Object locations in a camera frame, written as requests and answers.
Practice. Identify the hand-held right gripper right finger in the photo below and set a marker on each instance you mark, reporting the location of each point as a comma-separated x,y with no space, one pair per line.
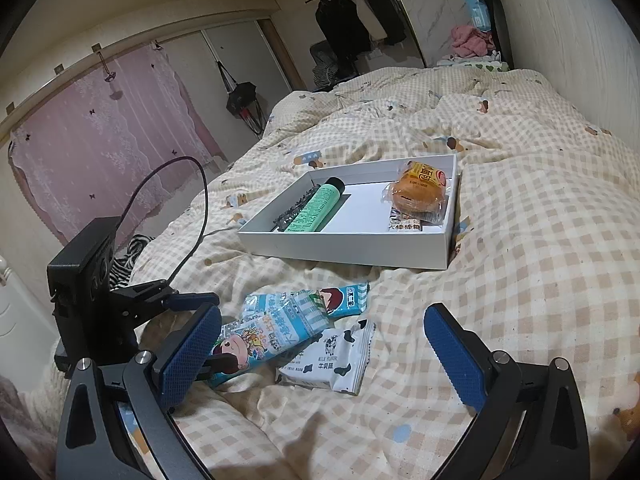
455,360

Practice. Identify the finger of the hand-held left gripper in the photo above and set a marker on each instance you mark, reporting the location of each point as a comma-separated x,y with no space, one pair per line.
195,301
216,362

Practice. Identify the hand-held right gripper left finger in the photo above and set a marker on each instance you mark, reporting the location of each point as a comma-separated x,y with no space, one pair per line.
187,355

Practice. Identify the blue cartoon girl candy packet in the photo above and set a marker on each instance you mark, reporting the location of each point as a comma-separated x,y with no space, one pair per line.
250,347

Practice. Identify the blue striped cartoon boy packet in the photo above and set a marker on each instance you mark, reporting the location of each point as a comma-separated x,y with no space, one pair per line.
300,307

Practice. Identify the white cow-print snack packet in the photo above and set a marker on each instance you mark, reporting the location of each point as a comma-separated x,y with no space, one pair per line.
330,360

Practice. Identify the striped candy packet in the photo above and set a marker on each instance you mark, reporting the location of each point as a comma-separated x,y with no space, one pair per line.
402,224

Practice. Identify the white shallow cardboard box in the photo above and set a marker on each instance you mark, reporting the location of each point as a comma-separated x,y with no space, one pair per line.
350,250

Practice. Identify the green tube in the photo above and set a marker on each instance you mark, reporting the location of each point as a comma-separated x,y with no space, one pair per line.
315,207

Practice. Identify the orange bread packet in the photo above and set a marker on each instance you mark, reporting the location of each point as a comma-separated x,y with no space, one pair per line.
417,195

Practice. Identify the zebra striped cloth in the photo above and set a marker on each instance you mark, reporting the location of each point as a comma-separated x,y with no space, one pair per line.
132,260

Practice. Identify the white plastic drawer unit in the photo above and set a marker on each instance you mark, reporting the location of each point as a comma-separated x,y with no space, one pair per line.
20,305

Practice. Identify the black hair clip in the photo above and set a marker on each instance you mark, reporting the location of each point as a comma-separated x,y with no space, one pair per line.
295,210

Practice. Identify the pink lace curtain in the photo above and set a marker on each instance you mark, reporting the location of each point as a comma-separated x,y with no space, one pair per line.
100,150

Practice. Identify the fuzzy pink cloth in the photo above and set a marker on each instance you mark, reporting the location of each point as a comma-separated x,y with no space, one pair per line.
20,425

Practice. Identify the cream checked bear-print blanket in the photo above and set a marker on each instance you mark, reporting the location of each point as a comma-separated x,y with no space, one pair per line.
525,210

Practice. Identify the black hanging bag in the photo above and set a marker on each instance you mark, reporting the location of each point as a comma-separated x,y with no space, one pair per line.
240,97

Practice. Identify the white sliding door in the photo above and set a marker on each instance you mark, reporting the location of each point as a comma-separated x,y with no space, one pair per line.
200,60

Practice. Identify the brown door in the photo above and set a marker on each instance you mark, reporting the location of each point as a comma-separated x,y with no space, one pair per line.
282,55

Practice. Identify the chair with grey clothes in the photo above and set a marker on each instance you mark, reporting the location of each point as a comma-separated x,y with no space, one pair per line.
327,67

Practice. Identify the folded heart-print bedding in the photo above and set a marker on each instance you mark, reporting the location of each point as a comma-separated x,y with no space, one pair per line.
472,65

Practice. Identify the black hanging jacket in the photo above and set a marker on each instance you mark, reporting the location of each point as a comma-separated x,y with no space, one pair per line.
342,25

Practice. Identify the pink clothes pile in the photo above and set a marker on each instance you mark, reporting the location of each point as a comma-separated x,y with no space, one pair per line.
470,42

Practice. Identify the black headboard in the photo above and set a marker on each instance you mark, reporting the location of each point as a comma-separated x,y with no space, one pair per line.
502,30

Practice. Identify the black hanging garment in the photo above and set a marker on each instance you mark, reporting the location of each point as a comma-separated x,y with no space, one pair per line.
387,15

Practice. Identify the blue tissue packet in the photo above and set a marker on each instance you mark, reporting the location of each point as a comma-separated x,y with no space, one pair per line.
477,10

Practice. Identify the white marbled wardrobe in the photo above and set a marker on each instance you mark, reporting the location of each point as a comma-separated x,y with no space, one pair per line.
440,0

